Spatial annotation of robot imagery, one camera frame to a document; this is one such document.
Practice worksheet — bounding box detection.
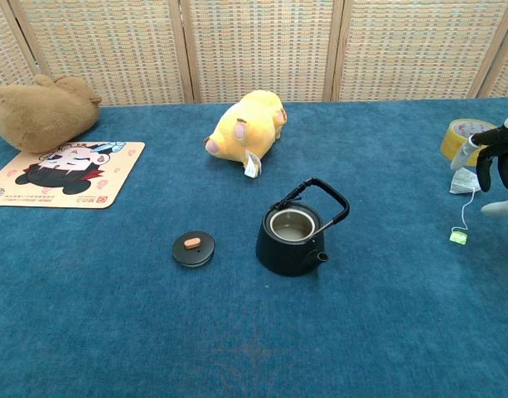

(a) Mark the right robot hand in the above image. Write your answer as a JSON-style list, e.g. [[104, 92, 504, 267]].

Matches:
[[450, 115, 508, 217]]

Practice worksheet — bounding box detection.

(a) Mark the tea bag with green tag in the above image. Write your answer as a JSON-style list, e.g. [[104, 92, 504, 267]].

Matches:
[[448, 167, 482, 245]]

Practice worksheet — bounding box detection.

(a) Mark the black cast iron teapot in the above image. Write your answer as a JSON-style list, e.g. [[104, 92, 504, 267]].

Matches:
[[255, 177, 351, 277]]

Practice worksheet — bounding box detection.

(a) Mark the black teapot lid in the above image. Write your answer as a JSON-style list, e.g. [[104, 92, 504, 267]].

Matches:
[[172, 231, 216, 269]]

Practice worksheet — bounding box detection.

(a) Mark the yellow packing tape roll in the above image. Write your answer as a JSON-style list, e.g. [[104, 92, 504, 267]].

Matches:
[[439, 118, 497, 167]]

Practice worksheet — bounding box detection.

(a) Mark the yellow plush toy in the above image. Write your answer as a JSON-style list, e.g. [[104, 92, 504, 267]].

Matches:
[[203, 89, 288, 180]]

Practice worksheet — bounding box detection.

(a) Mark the woven folding screen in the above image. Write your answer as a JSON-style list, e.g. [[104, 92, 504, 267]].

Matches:
[[0, 0, 508, 107]]

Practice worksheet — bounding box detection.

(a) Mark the blue carpet table cover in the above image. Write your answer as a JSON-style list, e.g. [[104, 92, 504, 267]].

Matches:
[[0, 97, 508, 398]]

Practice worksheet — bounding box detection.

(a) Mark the cartoon print mouse pad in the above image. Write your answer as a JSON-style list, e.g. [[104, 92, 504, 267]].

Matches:
[[0, 140, 147, 210]]

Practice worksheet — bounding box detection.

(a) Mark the brown plush toy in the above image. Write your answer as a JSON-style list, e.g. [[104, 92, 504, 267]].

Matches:
[[0, 73, 102, 154]]

